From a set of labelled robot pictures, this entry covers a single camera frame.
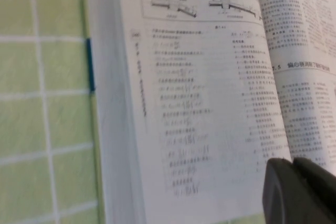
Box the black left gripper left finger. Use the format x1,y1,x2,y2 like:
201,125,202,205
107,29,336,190
261,157,312,224

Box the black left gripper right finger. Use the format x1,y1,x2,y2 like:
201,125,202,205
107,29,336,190
292,157,336,224

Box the technical textbook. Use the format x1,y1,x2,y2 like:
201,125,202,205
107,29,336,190
80,0,336,224

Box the green checkered tablecloth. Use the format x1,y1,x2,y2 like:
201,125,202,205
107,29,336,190
0,0,336,224

